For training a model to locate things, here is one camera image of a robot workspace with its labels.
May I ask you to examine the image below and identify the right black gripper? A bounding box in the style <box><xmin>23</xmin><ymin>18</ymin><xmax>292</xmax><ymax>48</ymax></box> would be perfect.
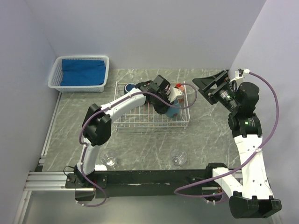
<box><xmin>192</xmin><ymin>70</ymin><xmax>240</xmax><ymax>112</ymax></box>

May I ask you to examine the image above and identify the light blue white mug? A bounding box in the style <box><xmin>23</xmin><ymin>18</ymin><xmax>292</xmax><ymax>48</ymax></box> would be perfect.
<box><xmin>165</xmin><ymin>99</ymin><xmax>180</xmax><ymax>119</ymax></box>

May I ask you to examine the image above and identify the pink floral mug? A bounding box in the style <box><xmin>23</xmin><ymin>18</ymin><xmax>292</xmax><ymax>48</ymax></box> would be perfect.
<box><xmin>176</xmin><ymin>83</ymin><xmax>185</xmax><ymax>103</ymax></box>

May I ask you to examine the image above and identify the dark blue mug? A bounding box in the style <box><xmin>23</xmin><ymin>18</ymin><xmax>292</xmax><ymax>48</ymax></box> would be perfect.
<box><xmin>123</xmin><ymin>83</ymin><xmax>135</xmax><ymax>94</ymax></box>

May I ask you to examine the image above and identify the clear glass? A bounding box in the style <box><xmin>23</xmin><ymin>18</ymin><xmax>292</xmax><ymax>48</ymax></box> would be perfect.
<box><xmin>170</xmin><ymin>149</ymin><xmax>187</xmax><ymax>167</ymax></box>
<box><xmin>100</xmin><ymin>149</ymin><xmax>118</xmax><ymax>168</ymax></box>

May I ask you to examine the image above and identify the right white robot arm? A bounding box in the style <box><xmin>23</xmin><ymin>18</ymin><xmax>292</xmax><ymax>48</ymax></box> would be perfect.
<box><xmin>193</xmin><ymin>70</ymin><xmax>282</xmax><ymax>218</ymax></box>

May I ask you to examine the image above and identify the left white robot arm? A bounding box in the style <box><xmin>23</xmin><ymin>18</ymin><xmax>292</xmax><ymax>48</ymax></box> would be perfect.
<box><xmin>73</xmin><ymin>75</ymin><xmax>171</xmax><ymax>188</ymax></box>

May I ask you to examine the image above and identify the blue cloth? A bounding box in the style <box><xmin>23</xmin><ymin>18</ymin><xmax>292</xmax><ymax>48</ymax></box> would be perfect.
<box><xmin>60</xmin><ymin>59</ymin><xmax>106</xmax><ymax>86</ymax></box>

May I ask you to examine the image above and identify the black base beam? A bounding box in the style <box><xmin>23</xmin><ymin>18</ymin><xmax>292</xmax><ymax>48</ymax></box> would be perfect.
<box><xmin>60</xmin><ymin>169</ymin><xmax>234</xmax><ymax>203</ymax></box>

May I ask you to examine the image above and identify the white plastic basket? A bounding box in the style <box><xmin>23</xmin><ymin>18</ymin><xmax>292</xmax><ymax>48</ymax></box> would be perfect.
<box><xmin>48</xmin><ymin>55</ymin><xmax>110</xmax><ymax>93</ymax></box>

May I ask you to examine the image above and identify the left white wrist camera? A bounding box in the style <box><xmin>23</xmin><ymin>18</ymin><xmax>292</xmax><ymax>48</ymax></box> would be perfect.
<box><xmin>168</xmin><ymin>87</ymin><xmax>180</xmax><ymax>103</ymax></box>

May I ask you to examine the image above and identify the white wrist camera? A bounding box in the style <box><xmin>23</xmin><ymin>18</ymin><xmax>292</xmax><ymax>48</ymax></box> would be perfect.
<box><xmin>233</xmin><ymin>69</ymin><xmax>250</xmax><ymax>82</ymax></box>
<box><xmin>168</xmin><ymin>87</ymin><xmax>180</xmax><ymax>103</ymax></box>

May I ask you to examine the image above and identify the white wire dish rack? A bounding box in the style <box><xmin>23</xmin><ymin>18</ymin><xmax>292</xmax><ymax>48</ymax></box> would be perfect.
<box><xmin>112</xmin><ymin>81</ymin><xmax>190</xmax><ymax>130</ymax></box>

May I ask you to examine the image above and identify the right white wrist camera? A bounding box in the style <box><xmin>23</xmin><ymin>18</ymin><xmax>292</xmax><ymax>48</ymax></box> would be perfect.
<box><xmin>233</xmin><ymin>69</ymin><xmax>250</xmax><ymax>82</ymax></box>

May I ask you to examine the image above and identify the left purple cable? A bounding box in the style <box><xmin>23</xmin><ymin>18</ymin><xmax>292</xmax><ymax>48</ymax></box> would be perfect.
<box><xmin>78</xmin><ymin>83</ymin><xmax>198</xmax><ymax>208</ymax></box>

